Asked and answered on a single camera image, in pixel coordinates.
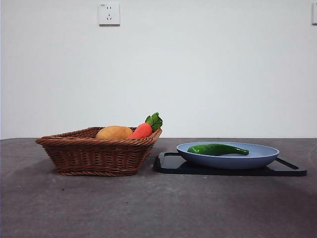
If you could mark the green pepper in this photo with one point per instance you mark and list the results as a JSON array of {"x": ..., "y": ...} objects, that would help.
[{"x": 212, "y": 149}]

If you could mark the blue round plate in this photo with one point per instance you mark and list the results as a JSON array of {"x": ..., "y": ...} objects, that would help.
[{"x": 227, "y": 161}]

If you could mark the orange carrot with green leaves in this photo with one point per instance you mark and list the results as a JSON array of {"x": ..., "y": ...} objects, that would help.
[{"x": 142, "y": 130}]

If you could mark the yellow-brown potato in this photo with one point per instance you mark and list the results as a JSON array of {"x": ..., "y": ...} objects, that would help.
[{"x": 114, "y": 132}]

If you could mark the black rectangular tray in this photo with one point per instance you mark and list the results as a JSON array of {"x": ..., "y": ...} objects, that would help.
[{"x": 170, "y": 167}]

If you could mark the brown wicker basket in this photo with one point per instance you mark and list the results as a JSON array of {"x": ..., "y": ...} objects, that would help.
[{"x": 99, "y": 156}]

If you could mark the white wall socket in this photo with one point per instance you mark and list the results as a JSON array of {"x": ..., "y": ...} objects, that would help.
[{"x": 109, "y": 14}]

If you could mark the white wall plate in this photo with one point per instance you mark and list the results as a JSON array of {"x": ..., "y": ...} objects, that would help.
[{"x": 314, "y": 13}]

